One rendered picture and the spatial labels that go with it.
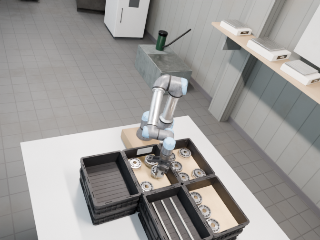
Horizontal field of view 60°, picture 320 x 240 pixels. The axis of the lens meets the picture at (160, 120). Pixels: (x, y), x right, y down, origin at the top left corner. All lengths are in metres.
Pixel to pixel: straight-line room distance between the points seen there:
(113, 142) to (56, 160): 0.48
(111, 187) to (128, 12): 4.25
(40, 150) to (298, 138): 2.81
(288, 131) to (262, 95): 0.57
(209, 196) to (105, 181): 0.75
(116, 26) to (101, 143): 3.68
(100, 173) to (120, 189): 0.19
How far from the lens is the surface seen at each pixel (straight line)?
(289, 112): 3.66
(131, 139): 2.31
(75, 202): 2.02
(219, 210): 2.04
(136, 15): 5.78
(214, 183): 2.12
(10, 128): 3.59
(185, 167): 2.18
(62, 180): 2.12
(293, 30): 3.61
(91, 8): 6.89
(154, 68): 4.32
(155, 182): 2.01
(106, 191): 1.91
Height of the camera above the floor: 2.38
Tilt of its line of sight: 38 degrees down
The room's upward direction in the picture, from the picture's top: 16 degrees clockwise
